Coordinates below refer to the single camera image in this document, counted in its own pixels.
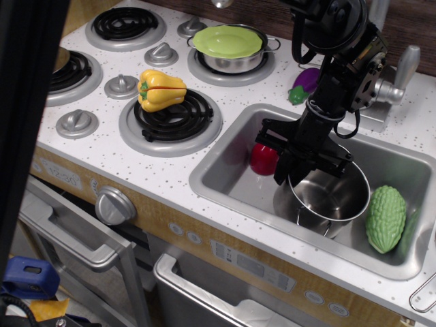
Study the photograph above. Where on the wire rack handle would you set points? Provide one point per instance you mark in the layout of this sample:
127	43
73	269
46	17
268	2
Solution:
422	300

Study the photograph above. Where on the green toy bitter gourd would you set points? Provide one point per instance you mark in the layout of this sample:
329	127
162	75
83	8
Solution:
386	218

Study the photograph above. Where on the red toy pepper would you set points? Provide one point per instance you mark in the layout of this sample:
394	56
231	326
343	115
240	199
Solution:
263	160

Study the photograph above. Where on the back left stove burner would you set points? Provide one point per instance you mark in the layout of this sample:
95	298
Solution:
124	29

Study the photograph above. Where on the silver faucet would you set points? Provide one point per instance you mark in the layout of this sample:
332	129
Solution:
374	117

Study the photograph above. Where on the back right stove burner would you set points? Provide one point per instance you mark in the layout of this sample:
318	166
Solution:
200	70

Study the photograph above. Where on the front left stove burner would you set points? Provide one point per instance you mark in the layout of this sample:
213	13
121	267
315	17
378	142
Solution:
75	76

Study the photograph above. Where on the yellow cloth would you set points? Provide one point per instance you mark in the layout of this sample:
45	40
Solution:
43	310

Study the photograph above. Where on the grey stove knob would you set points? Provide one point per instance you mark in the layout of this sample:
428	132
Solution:
162	55
122	87
190	27
77	124

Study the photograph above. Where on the blue clamp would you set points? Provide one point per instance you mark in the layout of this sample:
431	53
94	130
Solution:
28	278

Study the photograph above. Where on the dishwasher door with handle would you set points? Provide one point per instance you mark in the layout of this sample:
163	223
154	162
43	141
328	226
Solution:
194	293

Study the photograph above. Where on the large silver oven dial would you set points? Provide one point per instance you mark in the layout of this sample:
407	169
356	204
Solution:
113	207

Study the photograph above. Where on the purple toy eggplant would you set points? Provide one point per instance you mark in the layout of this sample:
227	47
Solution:
304	85

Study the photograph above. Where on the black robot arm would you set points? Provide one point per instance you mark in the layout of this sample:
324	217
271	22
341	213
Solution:
354	53

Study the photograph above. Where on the black foreground pole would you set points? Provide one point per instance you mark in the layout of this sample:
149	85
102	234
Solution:
30	36

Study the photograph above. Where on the stove burner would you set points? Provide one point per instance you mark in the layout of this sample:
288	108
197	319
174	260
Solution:
200	70
124	29
75	76
175	131

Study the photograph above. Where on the green plate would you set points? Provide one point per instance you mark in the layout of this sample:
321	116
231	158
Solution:
227	42

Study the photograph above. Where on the steel pot on stove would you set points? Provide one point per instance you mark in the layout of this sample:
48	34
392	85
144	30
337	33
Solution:
270	44

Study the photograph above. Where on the steel pot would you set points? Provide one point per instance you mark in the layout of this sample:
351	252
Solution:
323	203
270	44

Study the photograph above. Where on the silver sink basin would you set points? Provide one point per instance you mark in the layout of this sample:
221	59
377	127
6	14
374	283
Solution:
225	177

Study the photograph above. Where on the oven door with handle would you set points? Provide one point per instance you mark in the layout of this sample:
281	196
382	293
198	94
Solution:
97	267

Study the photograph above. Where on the front right stove burner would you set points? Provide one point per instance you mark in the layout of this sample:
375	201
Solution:
175	131

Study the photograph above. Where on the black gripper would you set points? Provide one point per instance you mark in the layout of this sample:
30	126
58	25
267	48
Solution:
305	145

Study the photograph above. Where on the yellow toy bell pepper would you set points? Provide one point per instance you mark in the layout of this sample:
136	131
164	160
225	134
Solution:
157	90

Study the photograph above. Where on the silver faucet lever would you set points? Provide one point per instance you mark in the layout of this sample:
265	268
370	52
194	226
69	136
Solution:
393	92

